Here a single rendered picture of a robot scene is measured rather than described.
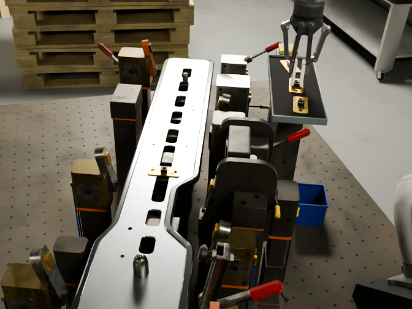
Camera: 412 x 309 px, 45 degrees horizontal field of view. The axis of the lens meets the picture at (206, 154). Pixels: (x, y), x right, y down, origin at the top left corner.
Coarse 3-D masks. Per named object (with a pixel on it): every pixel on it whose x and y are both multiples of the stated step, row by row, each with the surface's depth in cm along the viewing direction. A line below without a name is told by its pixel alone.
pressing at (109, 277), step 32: (192, 64) 183; (160, 96) 162; (192, 96) 163; (160, 128) 147; (192, 128) 148; (160, 160) 134; (192, 160) 135; (128, 192) 123; (128, 224) 114; (160, 224) 114; (96, 256) 106; (128, 256) 106; (160, 256) 106; (192, 256) 106; (96, 288) 99; (128, 288) 99; (160, 288) 99
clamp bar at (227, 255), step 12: (204, 252) 79; (216, 252) 81; (228, 252) 79; (216, 264) 79; (228, 264) 78; (216, 276) 80; (204, 288) 87; (216, 288) 82; (204, 300) 84; (216, 300) 84
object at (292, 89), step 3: (297, 78) 141; (294, 81) 138; (297, 81) 138; (294, 84) 137; (297, 84) 136; (291, 87) 137; (294, 87) 137; (297, 87) 137; (300, 87) 137; (291, 90) 135; (294, 90) 136; (297, 90) 135; (300, 90) 135; (297, 93) 134; (300, 93) 134
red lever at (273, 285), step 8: (256, 288) 84; (264, 288) 83; (272, 288) 83; (280, 288) 83; (232, 296) 86; (240, 296) 85; (248, 296) 84; (256, 296) 84; (264, 296) 83; (224, 304) 86; (232, 304) 86; (240, 304) 86
